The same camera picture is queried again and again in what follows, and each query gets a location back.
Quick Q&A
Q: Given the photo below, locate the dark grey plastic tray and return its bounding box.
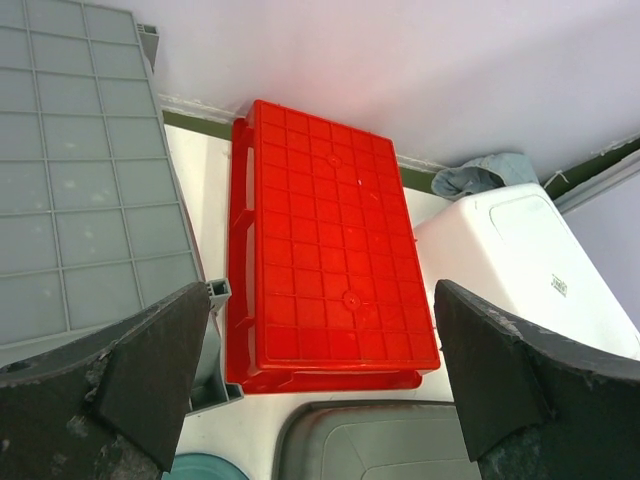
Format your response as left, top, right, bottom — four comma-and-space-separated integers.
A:
272, 400, 481, 479

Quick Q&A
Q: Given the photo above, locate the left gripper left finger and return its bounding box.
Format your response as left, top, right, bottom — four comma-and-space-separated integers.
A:
1, 282, 210, 479

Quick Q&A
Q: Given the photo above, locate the teal transparent container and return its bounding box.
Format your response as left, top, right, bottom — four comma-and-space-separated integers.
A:
162, 453, 249, 480

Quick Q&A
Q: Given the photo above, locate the blue denim cloth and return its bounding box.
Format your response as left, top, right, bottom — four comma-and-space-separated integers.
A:
431, 153, 539, 201

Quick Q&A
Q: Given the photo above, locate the grey plastic storage bin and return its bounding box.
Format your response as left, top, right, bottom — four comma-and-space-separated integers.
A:
0, 0, 246, 416

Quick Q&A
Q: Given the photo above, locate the large white plastic tub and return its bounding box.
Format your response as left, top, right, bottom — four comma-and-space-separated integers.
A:
414, 184, 639, 359

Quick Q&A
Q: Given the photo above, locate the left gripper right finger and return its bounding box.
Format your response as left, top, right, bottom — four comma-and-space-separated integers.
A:
434, 280, 639, 479

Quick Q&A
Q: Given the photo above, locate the red plastic bin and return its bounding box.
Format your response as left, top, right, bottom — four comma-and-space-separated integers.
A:
225, 100, 441, 394

